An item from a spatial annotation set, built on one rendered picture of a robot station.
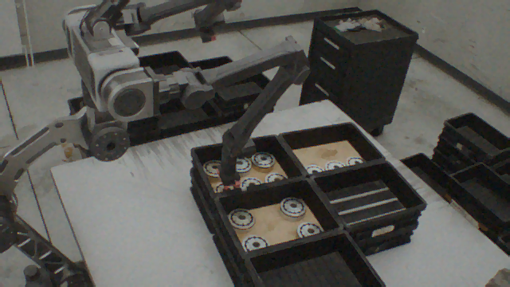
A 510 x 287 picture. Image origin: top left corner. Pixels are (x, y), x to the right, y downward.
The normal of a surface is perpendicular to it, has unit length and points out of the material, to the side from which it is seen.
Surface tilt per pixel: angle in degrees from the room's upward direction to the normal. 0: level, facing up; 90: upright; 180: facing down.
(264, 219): 0
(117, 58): 0
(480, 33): 90
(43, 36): 90
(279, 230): 0
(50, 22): 90
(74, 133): 90
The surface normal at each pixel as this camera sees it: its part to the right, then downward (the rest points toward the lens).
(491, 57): -0.86, 0.23
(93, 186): 0.11, -0.80
